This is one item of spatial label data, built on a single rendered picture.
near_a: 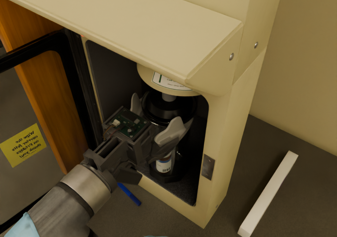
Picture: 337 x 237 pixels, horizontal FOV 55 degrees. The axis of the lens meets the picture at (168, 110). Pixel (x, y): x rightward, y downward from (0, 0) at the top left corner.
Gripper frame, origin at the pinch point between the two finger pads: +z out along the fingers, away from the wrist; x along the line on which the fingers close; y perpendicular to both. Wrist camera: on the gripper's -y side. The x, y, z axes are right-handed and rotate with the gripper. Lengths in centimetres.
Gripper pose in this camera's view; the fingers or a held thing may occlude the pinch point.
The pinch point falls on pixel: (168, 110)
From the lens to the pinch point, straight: 64.7
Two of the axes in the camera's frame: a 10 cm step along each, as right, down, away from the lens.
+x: -8.1, -4.4, 3.9
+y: -0.2, -6.5, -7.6
